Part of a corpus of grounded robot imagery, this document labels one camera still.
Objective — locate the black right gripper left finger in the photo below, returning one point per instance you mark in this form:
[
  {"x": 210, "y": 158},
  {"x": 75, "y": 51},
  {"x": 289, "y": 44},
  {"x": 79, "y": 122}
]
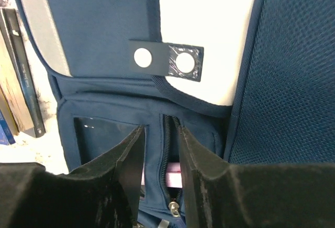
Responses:
[{"x": 106, "y": 190}]

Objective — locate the dark book at bottom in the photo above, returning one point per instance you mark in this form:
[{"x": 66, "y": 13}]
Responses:
[{"x": 7, "y": 138}]

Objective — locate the Animal Farm book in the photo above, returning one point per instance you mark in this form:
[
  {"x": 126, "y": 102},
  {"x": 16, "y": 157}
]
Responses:
[{"x": 15, "y": 45}]

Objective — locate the navy blue student backpack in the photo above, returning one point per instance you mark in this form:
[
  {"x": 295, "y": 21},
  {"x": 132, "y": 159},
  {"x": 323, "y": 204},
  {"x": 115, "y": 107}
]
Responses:
[{"x": 252, "y": 80}]

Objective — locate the yellow book underneath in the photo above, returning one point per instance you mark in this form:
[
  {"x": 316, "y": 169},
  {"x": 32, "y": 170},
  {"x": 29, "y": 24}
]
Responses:
[{"x": 5, "y": 109}]

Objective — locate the pink ruler in pocket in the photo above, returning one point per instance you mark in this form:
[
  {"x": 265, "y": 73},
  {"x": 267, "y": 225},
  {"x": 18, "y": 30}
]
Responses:
[{"x": 151, "y": 175}]

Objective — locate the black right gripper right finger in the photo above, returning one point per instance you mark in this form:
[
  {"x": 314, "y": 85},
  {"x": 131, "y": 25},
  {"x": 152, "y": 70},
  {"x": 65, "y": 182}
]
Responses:
[{"x": 208, "y": 197}]

